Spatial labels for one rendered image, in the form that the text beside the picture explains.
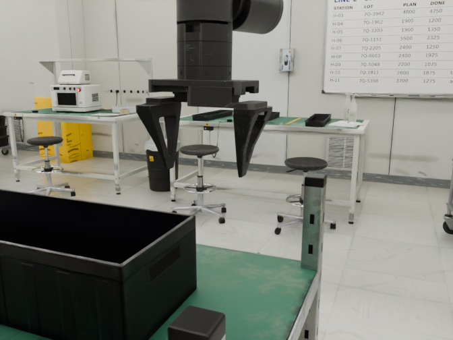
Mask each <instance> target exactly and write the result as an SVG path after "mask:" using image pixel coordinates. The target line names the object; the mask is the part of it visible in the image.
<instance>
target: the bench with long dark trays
mask: <svg viewBox="0 0 453 340"><path fill-rule="evenodd" d="M307 118H308V117H277V118H276V119H273V120H270V121H267V123H266V125H265V127H264V129H263V131H262V133H265V134H288V135H301V136H325V137H337V138H354V146H353V166H352V176H351V195H350V201H348V200H335V199H328V198H326V204H332V205H339V206H349V220H350V221H349V224H353V223H354V222H352V220H354V213H355V204H356V203H355V202H361V201H360V200H359V199H361V186H362V176H363V159H364V149H365V131H366V129H367V127H368V125H369V124H370V120H362V119H357V120H356V122H359V123H363V124H365V125H357V126H355V127H344V126H337V125H329V124H331V123H334V122H337V121H348V120H343V119H330V120H329V122H328V123H327V124H326V125H325V126H324V127H312V126H305V120H306V119H307ZM227 119H232V120H233V115H229V116H226V117H221V118H218V119H212V120H209V121H196V120H193V119H192V115H186V116H182V117H180V122H179V129H192V130H198V144H203V129H204V126H206V123H209V125H208V126H211V127H214V130H216V131H228V132H234V122H233V121H232V122H225V120H227ZM218 125H219V127H218ZM360 137H361V141H360V151H359V138H360ZM358 157H359V169H358V179H357V167H358ZM197 174H198V170H196V171H194V172H192V173H190V174H188V175H186V176H184V177H181V178H179V179H177V180H175V163H174V167H173V168H171V169H170V185H171V198H172V200H171V201H172V202H174V201H176V200H174V198H176V187H177V188H183V187H185V186H187V185H190V183H182V182H184V181H186V180H188V179H190V178H192V177H193V176H195V175H197ZM202 175H203V182H204V157H203V156H202ZM356 186H357V187H356ZM215 192H224V193H230V194H242V195H248V196H261V197H267V198H278V199H286V198H287V197H288V196H292V195H290V194H279V193H272V192H261V191H253V190H241V189H235V188H222V187H217V190H216V191H215ZM300 198H301V196H297V197H292V198H289V199H288V200H296V201H298V200H299V199H300ZM356 199H358V200H356Z"/></svg>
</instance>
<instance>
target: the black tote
mask: <svg viewBox="0 0 453 340"><path fill-rule="evenodd" d="M196 289H197V269H196V230H195V215H186V214H181V213H175V212H166V211H161V210H152V209H146V208H137V207H132V206H122V205H117V204H107V203H102V202H93V201H87V200H78V199H73V198H64V197H58V196H49V195H44V194H35V193H29V192H20V191H14V190H5V189H0V324H2V325H5V326H7V327H11V328H14V329H18V330H21V331H25V332H28V333H32V334H35V335H38V336H41V337H46V338H48V339H52V340H149V338H151V336H153V334H155V332H156V331H157V330H158V329H159V328H160V327H161V326H162V325H163V324H164V323H165V322H166V321H167V320H168V319H169V318H170V316H171V315H172V314H173V313H174V312H175V311H176V310H177V309H178V308H179V307H180V306H181V305H182V304H183V302H184V301H185V300H186V299H187V298H188V297H189V296H190V295H191V294H192V293H193V292H194V291H195V290H196Z"/></svg>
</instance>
